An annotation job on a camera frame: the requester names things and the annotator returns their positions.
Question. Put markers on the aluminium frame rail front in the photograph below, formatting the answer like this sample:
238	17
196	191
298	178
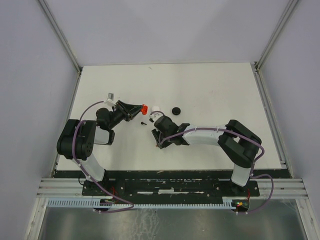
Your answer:
286	188

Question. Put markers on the round orange earbud case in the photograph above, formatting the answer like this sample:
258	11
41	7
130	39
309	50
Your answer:
144	109

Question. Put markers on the left aluminium corner post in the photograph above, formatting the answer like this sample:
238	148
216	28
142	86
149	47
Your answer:
44	5

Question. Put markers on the right controller board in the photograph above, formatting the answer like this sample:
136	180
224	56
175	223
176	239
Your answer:
242	205

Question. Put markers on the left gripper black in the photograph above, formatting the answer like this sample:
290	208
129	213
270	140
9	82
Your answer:
133	110

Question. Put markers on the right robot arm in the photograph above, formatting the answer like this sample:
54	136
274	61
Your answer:
240	144

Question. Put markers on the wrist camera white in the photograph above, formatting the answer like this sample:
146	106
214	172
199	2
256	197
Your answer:
109	100
155	115

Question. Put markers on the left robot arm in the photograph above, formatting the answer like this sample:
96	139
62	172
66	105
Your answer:
79	136

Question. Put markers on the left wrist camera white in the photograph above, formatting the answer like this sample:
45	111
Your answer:
109	100

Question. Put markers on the round black earbud case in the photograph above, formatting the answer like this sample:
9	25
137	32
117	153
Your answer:
176	111

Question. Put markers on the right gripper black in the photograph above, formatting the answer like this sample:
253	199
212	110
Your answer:
159	143

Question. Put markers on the round white earbud case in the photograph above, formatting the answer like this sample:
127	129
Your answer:
155	108

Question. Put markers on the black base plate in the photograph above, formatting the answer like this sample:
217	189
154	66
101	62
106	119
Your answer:
210	186

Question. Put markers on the aluminium corner post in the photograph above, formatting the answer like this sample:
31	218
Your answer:
44	5
284	19

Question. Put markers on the right aluminium corner post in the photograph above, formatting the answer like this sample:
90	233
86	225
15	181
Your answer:
284	19

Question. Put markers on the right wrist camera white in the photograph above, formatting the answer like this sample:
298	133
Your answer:
155	115

